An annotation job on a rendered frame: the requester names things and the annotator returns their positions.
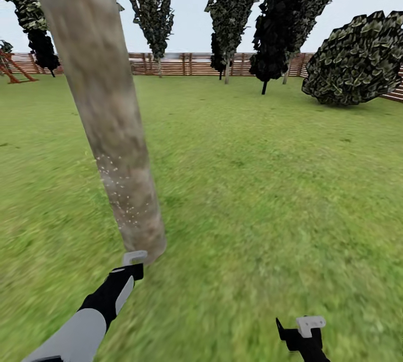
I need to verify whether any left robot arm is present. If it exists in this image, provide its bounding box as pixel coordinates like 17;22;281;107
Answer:
22;251;148;362

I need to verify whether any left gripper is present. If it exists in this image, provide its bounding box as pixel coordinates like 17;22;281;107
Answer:
125;263;144;280

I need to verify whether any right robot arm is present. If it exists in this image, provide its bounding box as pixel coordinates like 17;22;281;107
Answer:
276;316;330;362

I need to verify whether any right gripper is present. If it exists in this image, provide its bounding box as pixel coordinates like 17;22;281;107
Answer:
276;318;323;361

